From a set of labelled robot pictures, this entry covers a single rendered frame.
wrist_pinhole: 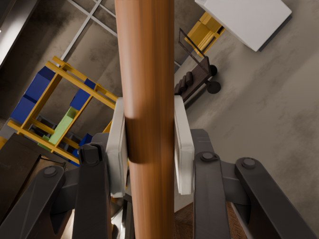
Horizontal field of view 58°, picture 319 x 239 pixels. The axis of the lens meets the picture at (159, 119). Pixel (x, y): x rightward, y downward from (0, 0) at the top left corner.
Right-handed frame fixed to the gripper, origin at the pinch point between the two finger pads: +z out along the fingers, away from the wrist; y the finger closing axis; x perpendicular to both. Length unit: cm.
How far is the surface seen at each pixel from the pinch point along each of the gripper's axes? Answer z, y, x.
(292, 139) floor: 219, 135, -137
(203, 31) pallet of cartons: 642, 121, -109
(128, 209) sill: 141, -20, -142
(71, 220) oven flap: 110, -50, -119
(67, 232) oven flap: 101, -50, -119
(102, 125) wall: 677, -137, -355
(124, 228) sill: 124, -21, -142
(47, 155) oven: 150, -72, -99
